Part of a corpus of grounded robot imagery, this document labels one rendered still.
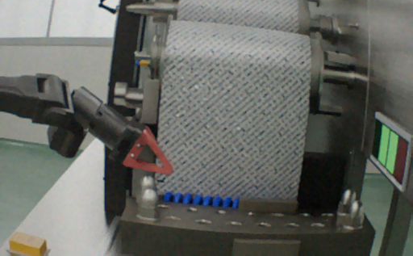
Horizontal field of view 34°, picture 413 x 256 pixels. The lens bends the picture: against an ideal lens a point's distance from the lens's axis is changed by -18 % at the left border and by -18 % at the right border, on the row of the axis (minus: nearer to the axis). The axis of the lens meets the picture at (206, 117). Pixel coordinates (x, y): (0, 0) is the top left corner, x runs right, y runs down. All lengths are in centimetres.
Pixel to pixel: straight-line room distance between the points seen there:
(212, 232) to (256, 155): 22
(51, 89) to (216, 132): 29
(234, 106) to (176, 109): 9
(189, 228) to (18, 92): 36
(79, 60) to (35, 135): 85
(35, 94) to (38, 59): 583
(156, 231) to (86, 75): 586
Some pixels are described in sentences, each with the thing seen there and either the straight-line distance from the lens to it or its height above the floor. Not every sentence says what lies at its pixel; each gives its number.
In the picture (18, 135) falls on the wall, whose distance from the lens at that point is 718.
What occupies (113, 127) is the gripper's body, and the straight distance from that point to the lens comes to 126.
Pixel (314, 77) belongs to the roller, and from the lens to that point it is 128.
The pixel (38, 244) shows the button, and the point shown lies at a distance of 125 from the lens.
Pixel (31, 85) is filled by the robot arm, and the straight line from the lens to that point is 123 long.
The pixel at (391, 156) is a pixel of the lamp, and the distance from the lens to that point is 95.
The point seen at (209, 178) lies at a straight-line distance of 129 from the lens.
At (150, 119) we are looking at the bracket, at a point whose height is 114.
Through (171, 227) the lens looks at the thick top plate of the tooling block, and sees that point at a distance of 110.
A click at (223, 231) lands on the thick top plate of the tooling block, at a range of 110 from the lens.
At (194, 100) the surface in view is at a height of 119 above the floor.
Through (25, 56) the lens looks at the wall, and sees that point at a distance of 708.
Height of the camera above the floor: 132
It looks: 7 degrees down
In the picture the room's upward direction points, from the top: 5 degrees clockwise
